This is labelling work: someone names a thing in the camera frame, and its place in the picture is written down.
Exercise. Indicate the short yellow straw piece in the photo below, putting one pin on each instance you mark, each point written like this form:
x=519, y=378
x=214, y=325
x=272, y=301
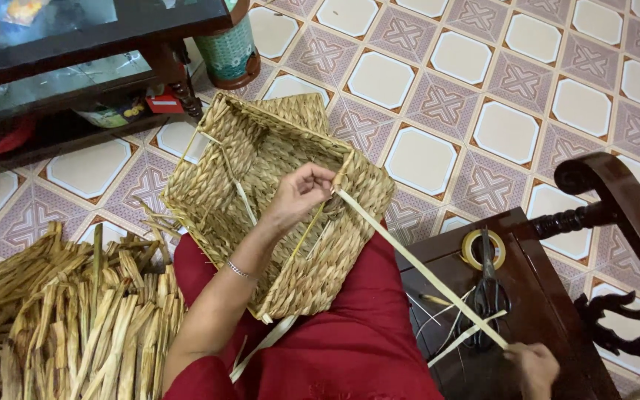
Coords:
x=436, y=300

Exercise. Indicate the person's left hand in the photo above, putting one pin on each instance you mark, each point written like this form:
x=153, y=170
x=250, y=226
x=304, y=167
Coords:
x=295, y=197

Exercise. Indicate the person's right fingers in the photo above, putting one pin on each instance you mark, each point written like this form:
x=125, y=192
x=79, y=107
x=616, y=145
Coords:
x=517, y=351

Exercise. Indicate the long pale straw strand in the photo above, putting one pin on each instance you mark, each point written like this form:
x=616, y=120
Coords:
x=420, y=267

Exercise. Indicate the clear tape roll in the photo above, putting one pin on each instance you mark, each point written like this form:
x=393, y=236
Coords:
x=468, y=250

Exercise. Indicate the dark wooden chair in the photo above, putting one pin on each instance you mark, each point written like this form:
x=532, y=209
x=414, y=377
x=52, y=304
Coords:
x=542, y=311

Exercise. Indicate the black scissors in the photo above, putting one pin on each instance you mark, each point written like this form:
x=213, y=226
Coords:
x=487, y=266

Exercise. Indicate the dark wooden glass table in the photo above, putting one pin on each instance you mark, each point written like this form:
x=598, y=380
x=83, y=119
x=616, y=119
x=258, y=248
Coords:
x=175, y=16

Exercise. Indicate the flat pale straw strip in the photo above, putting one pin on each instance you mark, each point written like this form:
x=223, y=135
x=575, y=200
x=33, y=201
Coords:
x=464, y=338
x=265, y=344

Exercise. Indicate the red dress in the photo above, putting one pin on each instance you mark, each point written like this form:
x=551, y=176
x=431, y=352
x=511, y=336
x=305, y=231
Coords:
x=342, y=344

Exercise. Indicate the person's right hand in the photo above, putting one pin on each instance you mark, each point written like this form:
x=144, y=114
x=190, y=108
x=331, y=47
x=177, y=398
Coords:
x=539, y=369

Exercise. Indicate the pile of dried straw stalks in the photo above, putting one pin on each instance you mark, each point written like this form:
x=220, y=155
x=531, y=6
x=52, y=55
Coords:
x=75, y=322

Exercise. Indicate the teal ceramic vase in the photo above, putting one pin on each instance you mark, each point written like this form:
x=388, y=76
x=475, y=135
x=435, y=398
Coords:
x=228, y=55

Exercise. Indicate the thin pale straw strand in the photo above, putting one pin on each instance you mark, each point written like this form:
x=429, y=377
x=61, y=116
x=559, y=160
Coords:
x=446, y=310

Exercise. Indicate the woven straw basket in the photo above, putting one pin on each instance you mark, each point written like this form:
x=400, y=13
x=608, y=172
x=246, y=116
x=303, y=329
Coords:
x=242, y=150

